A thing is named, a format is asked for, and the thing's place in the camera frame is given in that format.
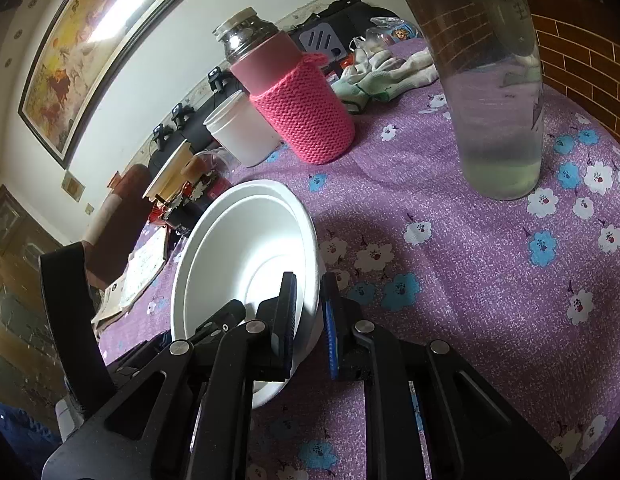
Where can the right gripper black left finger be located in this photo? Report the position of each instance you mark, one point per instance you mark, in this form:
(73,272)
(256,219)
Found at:
(279,316)

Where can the person in blue jacket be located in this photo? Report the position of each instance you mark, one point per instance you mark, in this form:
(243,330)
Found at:
(32,442)

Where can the open white booklet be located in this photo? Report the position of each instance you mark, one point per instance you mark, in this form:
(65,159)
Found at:
(143,266)

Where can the pink knitted sleeve thermos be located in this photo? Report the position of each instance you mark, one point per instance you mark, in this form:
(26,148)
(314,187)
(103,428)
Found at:
(301,107)

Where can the small framed wall picture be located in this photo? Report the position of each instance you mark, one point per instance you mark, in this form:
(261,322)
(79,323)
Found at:
(72,186)

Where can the brown armchair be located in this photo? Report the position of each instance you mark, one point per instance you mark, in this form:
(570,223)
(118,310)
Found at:
(112,235)

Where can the white work gloves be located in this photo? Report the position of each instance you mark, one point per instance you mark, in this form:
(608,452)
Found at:
(381,77)

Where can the purple floral tablecloth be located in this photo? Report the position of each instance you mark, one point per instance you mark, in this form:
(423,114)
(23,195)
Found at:
(527,291)

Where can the framed horse painting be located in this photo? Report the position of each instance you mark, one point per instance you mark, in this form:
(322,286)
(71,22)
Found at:
(82,49)

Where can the white plastic jar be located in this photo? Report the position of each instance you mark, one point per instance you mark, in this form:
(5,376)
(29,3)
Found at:
(240,128)

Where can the stacked bowls on red plate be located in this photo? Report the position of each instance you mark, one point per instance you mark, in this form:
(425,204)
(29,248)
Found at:
(182,167)

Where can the small dark glass jar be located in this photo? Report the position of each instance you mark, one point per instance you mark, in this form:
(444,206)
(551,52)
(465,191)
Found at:
(186,209)

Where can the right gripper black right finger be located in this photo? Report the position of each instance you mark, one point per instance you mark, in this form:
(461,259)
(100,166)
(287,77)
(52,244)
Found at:
(345,357)

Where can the clear water bottle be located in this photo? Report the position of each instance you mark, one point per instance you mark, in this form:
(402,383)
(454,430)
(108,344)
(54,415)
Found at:
(488,62)

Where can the dark wooden cabinet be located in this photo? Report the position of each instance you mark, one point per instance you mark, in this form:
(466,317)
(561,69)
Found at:
(31,376)

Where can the black leather sofa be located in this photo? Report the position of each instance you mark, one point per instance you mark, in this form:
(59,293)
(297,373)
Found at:
(328,31)

